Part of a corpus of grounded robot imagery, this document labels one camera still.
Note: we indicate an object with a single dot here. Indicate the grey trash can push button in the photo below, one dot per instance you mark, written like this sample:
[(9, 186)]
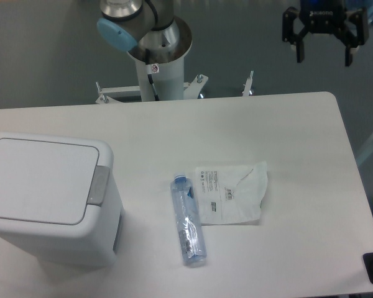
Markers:
[(98, 186)]

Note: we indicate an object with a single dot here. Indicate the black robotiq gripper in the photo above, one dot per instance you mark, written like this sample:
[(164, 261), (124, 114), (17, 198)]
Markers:
[(326, 17)]

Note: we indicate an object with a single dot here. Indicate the white trash can lid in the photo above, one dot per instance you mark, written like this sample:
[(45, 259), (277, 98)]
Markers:
[(45, 182)]

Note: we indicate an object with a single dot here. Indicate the clear plastic water bottle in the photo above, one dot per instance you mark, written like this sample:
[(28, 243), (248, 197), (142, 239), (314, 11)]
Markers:
[(189, 227)]

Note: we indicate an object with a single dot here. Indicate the white push-button trash can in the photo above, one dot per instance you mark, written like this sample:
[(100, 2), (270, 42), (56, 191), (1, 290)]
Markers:
[(91, 242)]

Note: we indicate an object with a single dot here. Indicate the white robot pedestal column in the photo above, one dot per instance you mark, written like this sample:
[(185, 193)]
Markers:
[(158, 72)]

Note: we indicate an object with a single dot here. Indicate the white pedestal base frame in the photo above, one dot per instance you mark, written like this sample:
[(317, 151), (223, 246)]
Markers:
[(171, 91)]

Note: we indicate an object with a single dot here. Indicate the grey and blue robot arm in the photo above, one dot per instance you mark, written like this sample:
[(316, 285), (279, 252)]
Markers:
[(125, 23)]

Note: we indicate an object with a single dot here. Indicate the white plastic packaging bag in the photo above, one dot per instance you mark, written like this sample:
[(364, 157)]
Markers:
[(231, 194)]

